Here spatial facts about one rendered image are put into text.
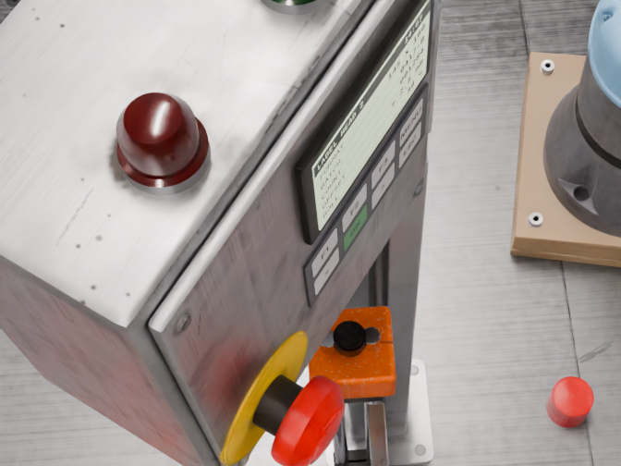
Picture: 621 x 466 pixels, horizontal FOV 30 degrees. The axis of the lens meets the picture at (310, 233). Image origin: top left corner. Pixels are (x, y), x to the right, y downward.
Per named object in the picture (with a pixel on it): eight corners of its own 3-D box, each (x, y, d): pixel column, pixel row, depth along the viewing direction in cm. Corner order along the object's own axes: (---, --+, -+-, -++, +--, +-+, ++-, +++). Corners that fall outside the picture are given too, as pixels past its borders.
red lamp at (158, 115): (102, 169, 33) (83, 128, 31) (154, 101, 34) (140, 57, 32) (176, 211, 32) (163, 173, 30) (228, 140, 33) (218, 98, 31)
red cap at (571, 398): (583, 432, 94) (590, 421, 91) (541, 421, 95) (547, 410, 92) (591, 393, 95) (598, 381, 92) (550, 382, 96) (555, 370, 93)
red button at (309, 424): (233, 425, 43) (301, 467, 42) (287, 342, 44) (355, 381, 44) (244, 450, 47) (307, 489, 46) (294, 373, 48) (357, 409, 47)
